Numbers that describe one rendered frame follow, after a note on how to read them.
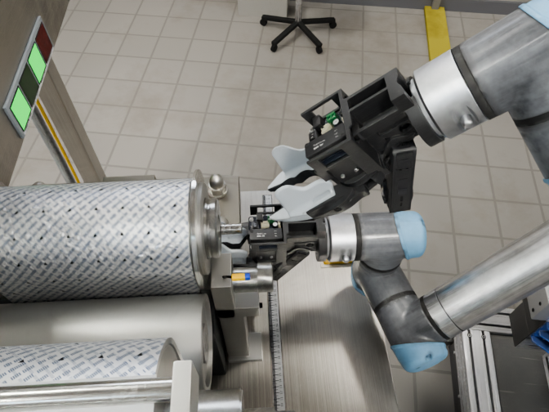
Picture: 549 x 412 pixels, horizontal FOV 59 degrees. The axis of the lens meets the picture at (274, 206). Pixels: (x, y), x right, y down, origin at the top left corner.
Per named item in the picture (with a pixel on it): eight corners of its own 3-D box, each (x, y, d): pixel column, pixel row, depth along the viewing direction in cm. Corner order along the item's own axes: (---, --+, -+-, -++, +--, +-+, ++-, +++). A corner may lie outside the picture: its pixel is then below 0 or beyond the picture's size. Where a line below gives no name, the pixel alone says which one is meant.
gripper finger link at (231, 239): (185, 215, 74) (246, 213, 74) (191, 235, 79) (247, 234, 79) (185, 232, 72) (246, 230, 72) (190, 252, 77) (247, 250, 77)
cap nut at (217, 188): (227, 198, 90) (225, 183, 86) (207, 199, 90) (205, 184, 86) (227, 182, 92) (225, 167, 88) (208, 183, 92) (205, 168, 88)
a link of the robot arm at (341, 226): (345, 229, 81) (352, 273, 76) (318, 230, 81) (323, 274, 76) (350, 203, 75) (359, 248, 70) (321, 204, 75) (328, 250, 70)
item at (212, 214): (215, 192, 57) (220, 203, 64) (198, 193, 57) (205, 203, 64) (217, 256, 56) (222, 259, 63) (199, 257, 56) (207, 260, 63)
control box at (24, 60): (24, 138, 82) (6, 108, 77) (20, 138, 82) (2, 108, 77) (55, 47, 97) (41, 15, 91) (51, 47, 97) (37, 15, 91)
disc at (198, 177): (208, 308, 62) (192, 249, 50) (204, 308, 62) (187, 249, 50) (210, 213, 70) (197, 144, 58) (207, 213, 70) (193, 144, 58)
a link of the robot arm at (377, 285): (367, 323, 84) (378, 296, 75) (341, 268, 90) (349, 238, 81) (408, 309, 85) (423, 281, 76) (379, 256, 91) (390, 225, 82)
